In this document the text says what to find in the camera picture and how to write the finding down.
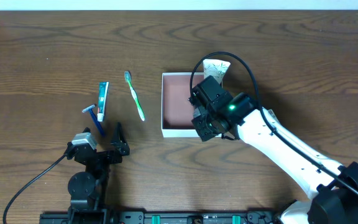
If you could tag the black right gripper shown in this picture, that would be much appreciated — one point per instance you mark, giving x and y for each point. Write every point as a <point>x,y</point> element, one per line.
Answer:
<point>204,125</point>

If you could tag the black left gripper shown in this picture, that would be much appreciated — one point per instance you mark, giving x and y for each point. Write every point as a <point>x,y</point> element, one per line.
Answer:
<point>101,156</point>

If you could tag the white lotion tube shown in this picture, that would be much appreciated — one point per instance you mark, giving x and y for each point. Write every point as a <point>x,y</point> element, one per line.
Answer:
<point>215,68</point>

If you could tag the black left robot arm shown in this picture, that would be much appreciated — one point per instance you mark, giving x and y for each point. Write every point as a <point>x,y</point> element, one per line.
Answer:
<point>88,188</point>

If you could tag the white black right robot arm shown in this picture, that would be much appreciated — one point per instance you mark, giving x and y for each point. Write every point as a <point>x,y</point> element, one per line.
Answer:
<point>331,188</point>

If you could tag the blue disposable razor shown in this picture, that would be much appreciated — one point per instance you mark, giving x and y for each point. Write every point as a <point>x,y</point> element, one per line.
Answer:
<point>98,125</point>

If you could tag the white box with pink interior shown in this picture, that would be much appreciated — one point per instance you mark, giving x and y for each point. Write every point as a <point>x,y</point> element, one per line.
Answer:
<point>176,110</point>

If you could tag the green white toothpaste tube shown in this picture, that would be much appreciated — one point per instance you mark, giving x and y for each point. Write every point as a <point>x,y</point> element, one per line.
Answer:
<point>103,93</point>

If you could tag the green white toothbrush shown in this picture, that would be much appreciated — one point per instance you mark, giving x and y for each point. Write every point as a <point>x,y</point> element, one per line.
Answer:
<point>128,79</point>

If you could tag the green white soap package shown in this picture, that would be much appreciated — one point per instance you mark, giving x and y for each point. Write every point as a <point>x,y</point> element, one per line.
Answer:
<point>272,114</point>

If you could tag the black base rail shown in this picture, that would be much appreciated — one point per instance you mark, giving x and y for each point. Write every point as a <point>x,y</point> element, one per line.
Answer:
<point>138,217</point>

